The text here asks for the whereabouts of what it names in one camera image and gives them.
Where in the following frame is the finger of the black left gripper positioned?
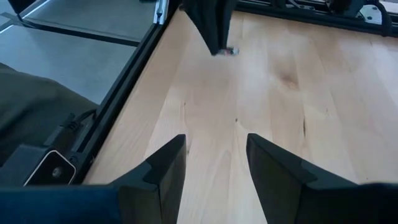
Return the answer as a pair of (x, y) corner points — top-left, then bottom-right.
(183, 0), (223, 56)
(222, 0), (240, 52)

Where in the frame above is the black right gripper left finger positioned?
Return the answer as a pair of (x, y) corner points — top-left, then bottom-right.
(0, 134), (187, 224)

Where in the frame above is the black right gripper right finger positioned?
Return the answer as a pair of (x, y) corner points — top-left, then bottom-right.
(246, 133), (398, 224)

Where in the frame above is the silver AA battery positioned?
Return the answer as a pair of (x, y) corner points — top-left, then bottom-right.
(217, 46), (240, 57)

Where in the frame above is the person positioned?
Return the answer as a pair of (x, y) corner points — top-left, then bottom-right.
(0, 62), (99, 167)

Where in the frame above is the black camera cable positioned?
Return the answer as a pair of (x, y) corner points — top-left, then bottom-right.
(45, 108), (97, 147)

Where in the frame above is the black aluminium table frame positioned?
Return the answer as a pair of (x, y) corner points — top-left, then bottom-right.
(67, 0), (398, 184)

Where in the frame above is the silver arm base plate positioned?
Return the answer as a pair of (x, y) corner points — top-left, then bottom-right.
(357, 2), (383, 25)

